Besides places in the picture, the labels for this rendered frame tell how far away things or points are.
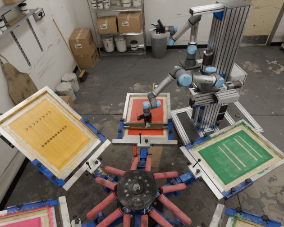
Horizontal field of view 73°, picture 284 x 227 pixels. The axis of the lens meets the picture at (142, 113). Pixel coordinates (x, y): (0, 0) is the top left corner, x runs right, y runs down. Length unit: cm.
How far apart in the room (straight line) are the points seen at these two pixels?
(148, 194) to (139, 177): 14
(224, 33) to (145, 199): 174
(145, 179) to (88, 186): 168
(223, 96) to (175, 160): 128
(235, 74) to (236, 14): 76
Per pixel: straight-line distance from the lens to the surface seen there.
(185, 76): 185
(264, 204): 315
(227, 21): 222
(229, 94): 243
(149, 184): 150
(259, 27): 612
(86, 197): 302
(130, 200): 147
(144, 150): 196
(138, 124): 216
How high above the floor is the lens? 269
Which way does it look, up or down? 46 degrees down
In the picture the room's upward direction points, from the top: 6 degrees counter-clockwise
